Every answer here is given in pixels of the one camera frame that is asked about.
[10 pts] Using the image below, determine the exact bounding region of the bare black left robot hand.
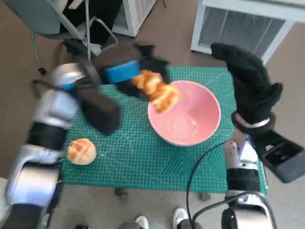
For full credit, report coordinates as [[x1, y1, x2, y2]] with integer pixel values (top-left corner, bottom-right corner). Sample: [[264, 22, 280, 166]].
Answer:
[[92, 42, 171, 101]]

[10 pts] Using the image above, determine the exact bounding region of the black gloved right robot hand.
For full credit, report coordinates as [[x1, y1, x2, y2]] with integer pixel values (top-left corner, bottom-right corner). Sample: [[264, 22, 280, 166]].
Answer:
[[211, 42, 284, 125]]

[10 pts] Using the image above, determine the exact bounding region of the long toy bread loaf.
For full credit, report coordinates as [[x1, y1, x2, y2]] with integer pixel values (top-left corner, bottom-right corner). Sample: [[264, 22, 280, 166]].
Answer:
[[131, 69, 181, 114]]

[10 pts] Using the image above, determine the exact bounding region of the pink bowl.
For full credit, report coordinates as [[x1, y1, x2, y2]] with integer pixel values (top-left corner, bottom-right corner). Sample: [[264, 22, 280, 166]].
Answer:
[[147, 80, 222, 147]]

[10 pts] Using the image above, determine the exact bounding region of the round toy bread bun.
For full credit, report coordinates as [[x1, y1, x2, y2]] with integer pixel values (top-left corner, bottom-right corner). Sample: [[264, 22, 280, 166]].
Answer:
[[66, 138, 98, 165]]

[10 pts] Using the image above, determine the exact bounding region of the person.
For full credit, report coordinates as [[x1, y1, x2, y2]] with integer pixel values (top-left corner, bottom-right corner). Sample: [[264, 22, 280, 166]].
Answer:
[[51, 0, 122, 57]]

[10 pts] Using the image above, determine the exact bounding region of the small white grilled cabinet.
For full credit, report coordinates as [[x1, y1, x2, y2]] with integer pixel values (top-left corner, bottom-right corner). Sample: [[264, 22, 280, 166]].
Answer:
[[112, 0, 158, 38]]

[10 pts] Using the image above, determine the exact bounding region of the large white grilled cabinet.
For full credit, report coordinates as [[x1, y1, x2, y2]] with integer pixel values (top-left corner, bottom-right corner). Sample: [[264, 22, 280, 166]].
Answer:
[[190, 0, 305, 65]]

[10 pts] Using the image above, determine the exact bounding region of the grey wheeled chair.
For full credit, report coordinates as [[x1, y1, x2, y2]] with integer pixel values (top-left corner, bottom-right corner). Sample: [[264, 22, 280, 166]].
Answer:
[[4, 0, 119, 73]]

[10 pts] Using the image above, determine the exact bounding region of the green cutting mat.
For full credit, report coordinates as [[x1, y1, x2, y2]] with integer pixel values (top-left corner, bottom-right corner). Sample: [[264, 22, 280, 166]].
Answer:
[[61, 66, 267, 193]]

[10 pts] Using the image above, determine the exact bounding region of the white shoe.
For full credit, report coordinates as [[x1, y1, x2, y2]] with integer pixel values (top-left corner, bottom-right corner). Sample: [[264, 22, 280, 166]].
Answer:
[[173, 207, 189, 229], [134, 216, 150, 229]]

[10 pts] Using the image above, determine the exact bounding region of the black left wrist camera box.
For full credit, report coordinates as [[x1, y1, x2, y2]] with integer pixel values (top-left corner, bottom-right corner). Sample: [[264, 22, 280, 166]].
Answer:
[[76, 63, 121, 136]]

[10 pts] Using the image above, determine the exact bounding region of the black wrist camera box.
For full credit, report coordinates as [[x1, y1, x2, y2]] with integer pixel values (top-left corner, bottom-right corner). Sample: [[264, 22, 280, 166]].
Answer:
[[76, 63, 121, 136], [251, 130, 305, 184]]

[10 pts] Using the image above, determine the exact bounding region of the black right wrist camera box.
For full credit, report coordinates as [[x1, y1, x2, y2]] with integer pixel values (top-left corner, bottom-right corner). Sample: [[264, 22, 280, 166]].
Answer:
[[251, 130, 305, 184]]

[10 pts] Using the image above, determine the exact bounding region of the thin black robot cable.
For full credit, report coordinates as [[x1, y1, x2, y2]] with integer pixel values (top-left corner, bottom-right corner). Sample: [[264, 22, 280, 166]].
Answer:
[[185, 140, 226, 229]]

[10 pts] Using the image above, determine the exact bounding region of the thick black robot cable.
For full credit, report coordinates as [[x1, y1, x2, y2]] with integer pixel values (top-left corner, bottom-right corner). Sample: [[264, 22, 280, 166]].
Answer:
[[192, 192, 278, 229]]

